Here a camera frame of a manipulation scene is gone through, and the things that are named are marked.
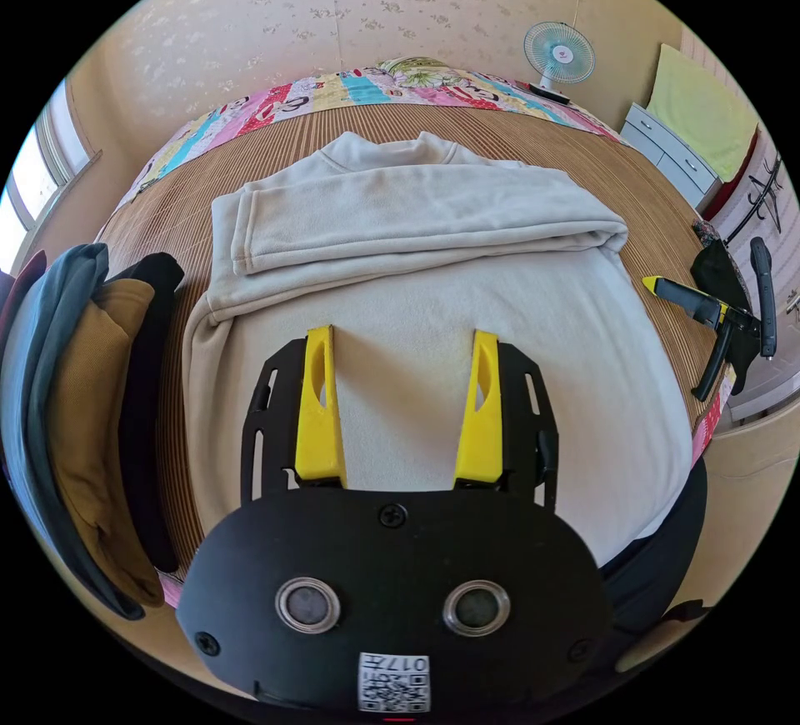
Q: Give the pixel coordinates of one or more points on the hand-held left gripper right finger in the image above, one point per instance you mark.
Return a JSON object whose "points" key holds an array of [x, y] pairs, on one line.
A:
{"points": [[478, 425]]}

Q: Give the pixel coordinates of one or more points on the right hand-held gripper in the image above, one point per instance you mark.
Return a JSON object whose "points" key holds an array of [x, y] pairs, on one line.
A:
{"points": [[740, 331]]}

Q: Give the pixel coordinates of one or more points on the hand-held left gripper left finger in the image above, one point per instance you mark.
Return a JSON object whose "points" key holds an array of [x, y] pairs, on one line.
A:
{"points": [[319, 412]]}

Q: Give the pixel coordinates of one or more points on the white long sleeve shirt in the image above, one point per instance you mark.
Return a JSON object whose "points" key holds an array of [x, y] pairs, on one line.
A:
{"points": [[425, 262]]}

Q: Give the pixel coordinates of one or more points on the white drawer cupboard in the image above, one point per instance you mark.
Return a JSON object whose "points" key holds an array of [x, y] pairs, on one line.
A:
{"points": [[669, 153]]}

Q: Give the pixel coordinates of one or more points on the black coat rack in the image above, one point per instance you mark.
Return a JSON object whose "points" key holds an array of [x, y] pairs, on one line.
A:
{"points": [[759, 190]]}

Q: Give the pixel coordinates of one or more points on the bed with woven mat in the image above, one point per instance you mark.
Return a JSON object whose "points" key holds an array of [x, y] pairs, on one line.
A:
{"points": [[562, 140]]}

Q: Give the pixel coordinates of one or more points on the yellow-green cloth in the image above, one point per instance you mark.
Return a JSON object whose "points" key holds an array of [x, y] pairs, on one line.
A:
{"points": [[706, 109]]}

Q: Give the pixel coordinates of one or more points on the person's body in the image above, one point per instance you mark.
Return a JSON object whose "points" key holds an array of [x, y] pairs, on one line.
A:
{"points": [[656, 550]]}

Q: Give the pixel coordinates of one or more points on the pile of clothes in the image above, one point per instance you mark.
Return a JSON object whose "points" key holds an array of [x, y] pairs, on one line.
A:
{"points": [[81, 400]]}

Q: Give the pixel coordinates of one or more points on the white table fan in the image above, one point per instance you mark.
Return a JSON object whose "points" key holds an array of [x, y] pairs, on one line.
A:
{"points": [[559, 55]]}

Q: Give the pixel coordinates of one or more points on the floral green pillow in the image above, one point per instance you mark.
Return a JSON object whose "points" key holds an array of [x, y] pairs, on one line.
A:
{"points": [[415, 70]]}

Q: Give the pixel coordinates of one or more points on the window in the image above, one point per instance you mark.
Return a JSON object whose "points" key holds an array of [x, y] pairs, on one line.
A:
{"points": [[40, 172]]}

